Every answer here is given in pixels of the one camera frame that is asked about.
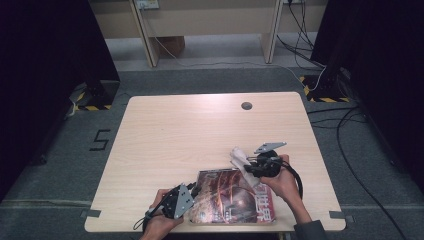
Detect colourful glossy magazine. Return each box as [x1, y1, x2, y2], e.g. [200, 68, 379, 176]
[188, 168, 277, 225]

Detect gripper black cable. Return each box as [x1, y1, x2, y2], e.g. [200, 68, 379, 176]
[281, 159, 305, 202]
[132, 207, 165, 232]

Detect brown cardboard box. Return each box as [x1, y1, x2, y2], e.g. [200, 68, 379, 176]
[155, 35, 186, 58]

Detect black floor cables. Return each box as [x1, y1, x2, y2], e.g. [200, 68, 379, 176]
[306, 104, 410, 240]

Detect person's right hand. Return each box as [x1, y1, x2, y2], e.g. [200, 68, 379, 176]
[259, 153, 303, 210]

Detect person's left hand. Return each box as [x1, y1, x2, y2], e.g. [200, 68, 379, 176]
[139, 188, 185, 240]

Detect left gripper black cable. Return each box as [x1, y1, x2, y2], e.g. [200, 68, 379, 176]
[132, 207, 165, 232]

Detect black hanging cables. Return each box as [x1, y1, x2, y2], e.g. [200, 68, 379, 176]
[275, 0, 327, 70]

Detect beige textured cleaning cloth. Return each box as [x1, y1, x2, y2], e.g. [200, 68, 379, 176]
[229, 145, 262, 188]

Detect hazard striped stand base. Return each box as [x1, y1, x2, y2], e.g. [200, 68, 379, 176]
[298, 74, 351, 104]
[69, 79, 121, 112]

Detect white floor cable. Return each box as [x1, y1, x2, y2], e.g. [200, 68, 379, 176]
[141, 6, 327, 93]

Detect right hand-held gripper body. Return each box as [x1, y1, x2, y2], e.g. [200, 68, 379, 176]
[253, 141, 288, 179]

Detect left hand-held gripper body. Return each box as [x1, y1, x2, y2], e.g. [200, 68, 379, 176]
[161, 183, 197, 220]

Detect black curtain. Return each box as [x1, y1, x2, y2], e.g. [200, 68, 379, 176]
[0, 0, 121, 203]
[310, 0, 424, 184]

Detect white wall socket strip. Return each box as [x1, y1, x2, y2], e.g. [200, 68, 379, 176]
[135, 0, 161, 10]

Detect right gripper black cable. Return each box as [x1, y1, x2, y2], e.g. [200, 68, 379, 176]
[281, 159, 305, 202]

